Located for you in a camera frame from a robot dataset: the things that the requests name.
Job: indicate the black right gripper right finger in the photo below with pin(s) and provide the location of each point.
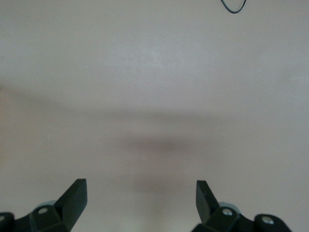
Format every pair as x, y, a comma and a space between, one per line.
205, 203

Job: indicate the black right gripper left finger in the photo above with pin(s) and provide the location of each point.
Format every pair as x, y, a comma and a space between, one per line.
70, 200

